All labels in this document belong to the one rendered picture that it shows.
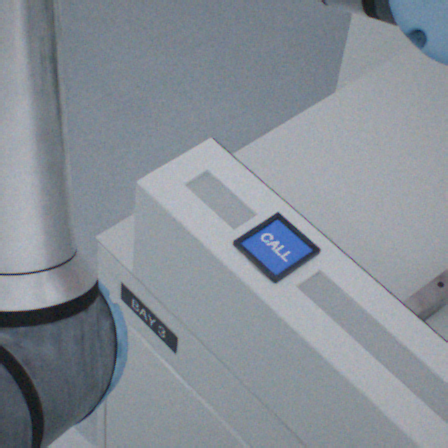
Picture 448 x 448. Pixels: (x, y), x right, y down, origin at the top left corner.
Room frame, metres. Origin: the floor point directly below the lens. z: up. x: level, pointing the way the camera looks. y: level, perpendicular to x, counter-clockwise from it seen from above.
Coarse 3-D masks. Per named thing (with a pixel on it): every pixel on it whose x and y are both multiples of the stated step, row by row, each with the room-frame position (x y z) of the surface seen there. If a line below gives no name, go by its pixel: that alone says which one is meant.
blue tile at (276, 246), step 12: (264, 228) 0.69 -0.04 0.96; (276, 228) 0.69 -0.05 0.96; (252, 240) 0.68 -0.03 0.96; (264, 240) 0.68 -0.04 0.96; (276, 240) 0.68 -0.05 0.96; (288, 240) 0.68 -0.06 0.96; (300, 240) 0.68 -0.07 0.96; (252, 252) 0.66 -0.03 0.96; (264, 252) 0.67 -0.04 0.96; (276, 252) 0.67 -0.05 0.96; (288, 252) 0.67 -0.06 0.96; (300, 252) 0.67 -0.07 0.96; (264, 264) 0.65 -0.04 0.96; (276, 264) 0.65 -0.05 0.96; (288, 264) 0.66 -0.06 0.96
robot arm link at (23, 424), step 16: (0, 352) 0.46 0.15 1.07; (0, 368) 0.44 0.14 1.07; (16, 368) 0.45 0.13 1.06; (0, 384) 0.43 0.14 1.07; (16, 384) 0.44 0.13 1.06; (32, 384) 0.45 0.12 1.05; (0, 400) 0.42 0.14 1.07; (16, 400) 0.43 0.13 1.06; (32, 400) 0.43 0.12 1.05; (0, 416) 0.41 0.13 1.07; (16, 416) 0.42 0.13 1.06; (32, 416) 0.43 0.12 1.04; (0, 432) 0.40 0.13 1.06; (16, 432) 0.41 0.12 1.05; (32, 432) 0.42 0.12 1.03
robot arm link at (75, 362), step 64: (0, 0) 0.61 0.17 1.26; (0, 64) 0.59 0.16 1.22; (0, 128) 0.56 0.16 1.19; (64, 128) 0.59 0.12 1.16; (0, 192) 0.54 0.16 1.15; (64, 192) 0.56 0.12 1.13; (0, 256) 0.52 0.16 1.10; (64, 256) 0.54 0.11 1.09; (0, 320) 0.48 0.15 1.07; (64, 320) 0.50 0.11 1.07; (64, 384) 0.46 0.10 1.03
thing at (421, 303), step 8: (432, 280) 0.75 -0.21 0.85; (440, 280) 0.75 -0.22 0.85; (424, 288) 0.74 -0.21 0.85; (432, 288) 0.74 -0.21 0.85; (440, 288) 0.74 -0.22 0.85; (416, 296) 0.73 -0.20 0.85; (424, 296) 0.73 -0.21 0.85; (432, 296) 0.73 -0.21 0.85; (440, 296) 0.73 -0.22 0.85; (408, 304) 0.72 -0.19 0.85; (416, 304) 0.72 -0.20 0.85; (424, 304) 0.72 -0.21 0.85; (432, 304) 0.72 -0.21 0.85; (440, 304) 0.74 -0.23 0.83; (416, 312) 0.71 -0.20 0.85; (424, 312) 0.72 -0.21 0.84; (432, 312) 0.73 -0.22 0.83; (424, 320) 0.72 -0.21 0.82
